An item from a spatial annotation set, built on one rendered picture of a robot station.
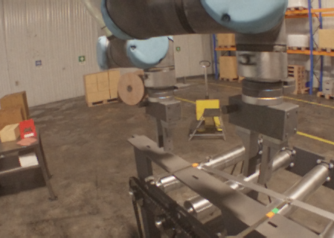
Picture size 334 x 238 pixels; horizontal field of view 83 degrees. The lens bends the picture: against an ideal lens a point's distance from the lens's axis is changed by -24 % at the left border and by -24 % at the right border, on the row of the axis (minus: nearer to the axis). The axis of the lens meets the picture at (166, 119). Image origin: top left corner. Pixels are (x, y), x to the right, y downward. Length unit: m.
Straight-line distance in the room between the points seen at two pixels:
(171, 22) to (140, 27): 0.04
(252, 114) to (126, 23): 0.24
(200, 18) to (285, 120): 0.20
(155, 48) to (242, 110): 0.20
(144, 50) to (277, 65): 0.24
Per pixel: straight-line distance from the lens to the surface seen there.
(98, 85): 7.92
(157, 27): 0.29
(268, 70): 0.36
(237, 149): 1.59
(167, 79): 0.65
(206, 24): 0.27
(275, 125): 0.37
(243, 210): 0.62
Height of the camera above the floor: 1.56
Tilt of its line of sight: 16 degrees down
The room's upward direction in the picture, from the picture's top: 4 degrees counter-clockwise
